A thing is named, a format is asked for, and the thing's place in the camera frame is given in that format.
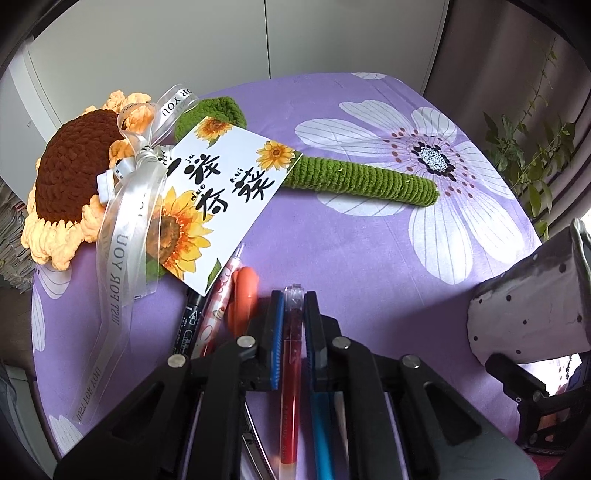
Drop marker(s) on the blue pen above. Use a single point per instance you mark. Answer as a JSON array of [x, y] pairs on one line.
[[321, 438]]

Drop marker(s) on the black marker pen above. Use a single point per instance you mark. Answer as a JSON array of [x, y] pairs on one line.
[[189, 323]]

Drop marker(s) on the pink patterned pen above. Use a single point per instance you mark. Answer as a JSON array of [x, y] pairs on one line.
[[217, 318]]

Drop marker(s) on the white cabinet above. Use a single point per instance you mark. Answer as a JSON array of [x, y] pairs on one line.
[[231, 41]]

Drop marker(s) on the purple floral tablecloth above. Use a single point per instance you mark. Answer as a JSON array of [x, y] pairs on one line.
[[346, 258]]

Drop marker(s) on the clear printed ribbon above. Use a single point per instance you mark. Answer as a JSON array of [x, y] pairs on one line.
[[115, 230]]

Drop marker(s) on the sunflower print card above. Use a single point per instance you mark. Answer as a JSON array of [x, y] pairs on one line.
[[221, 184]]

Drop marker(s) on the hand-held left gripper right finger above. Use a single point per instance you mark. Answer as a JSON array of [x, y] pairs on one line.
[[311, 341]]

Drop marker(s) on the grey striped curtain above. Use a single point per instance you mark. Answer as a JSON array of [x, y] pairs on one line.
[[498, 60]]

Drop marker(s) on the green leafy plant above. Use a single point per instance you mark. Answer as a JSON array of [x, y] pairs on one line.
[[508, 138]]

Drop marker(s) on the grey dotted pen holder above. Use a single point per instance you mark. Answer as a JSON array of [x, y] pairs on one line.
[[531, 300]]

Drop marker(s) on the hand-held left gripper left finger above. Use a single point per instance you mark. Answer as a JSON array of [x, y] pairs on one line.
[[277, 341]]

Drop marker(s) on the pile of paper booklets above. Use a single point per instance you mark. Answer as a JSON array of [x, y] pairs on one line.
[[14, 240]]

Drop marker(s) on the crochet sunflower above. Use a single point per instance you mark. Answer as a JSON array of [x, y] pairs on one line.
[[69, 175]]

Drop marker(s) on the red pen with clear cap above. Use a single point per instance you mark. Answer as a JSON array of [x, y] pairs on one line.
[[291, 360]]

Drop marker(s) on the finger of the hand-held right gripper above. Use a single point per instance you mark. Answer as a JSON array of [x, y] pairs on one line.
[[512, 374]]

